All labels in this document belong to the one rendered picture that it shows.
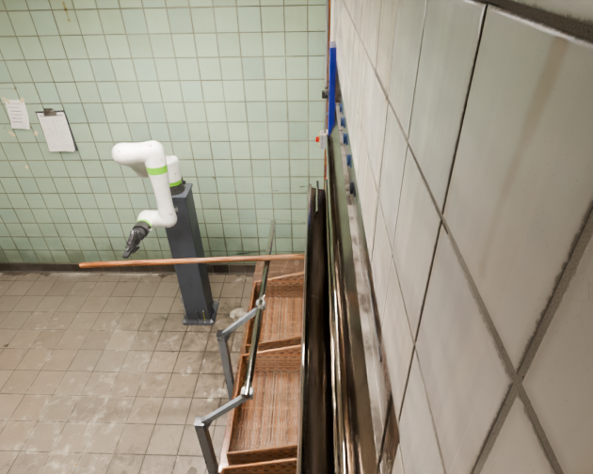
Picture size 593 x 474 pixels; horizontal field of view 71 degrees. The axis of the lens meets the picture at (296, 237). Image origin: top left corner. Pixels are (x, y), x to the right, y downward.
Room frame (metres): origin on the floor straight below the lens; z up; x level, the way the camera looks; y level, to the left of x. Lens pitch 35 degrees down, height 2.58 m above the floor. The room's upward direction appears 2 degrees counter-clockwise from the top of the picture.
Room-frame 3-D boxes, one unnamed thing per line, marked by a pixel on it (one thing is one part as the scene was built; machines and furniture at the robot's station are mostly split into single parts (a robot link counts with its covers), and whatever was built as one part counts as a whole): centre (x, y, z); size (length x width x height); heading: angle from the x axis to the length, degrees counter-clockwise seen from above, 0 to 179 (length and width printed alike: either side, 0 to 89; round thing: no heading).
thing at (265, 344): (1.82, 0.06, 0.72); 0.56 x 0.49 x 0.28; 178
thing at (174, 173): (2.54, 0.84, 1.36); 0.16 x 0.13 x 0.19; 97
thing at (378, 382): (1.23, -0.20, 1.99); 1.80 x 0.08 x 0.21; 177
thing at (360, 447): (1.23, -0.17, 1.80); 1.79 x 0.11 x 0.19; 177
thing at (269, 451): (1.22, 0.09, 0.72); 0.56 x 0.49 x 0.28; 178
